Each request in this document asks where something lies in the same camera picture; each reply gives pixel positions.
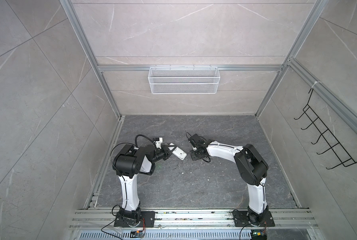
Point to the green circuit board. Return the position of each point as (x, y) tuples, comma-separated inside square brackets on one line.
[(138, 234), (258, 235)]

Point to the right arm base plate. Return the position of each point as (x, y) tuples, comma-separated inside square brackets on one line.
[(250, 218)]

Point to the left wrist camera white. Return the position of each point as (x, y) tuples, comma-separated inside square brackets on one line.
[(158, 142)]

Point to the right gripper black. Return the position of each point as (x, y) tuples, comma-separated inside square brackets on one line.
[(193, 156)]

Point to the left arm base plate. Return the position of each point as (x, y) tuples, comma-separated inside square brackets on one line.
[(143, 218)]

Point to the left green circuit board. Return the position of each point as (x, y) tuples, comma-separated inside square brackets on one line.
[(138, 234)]

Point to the aluminium mounting rail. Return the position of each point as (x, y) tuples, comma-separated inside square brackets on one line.
[(216, 218)]

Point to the white wire mesh basket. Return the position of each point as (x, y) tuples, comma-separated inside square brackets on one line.
[(184, 80)]

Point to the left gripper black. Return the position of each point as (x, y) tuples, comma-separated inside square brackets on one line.
[(167, 153)]

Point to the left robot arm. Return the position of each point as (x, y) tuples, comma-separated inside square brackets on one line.
[(128, 164)]

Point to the black wire hook rack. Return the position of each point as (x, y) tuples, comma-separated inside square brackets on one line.
[(344, 158)]

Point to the white remote control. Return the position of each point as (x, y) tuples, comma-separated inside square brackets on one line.
[(179, 153)]

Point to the right green circuit board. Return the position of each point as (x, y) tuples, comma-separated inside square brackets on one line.
[(258, 235)]

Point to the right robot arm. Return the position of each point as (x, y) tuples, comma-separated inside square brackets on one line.
[(250, 164)]

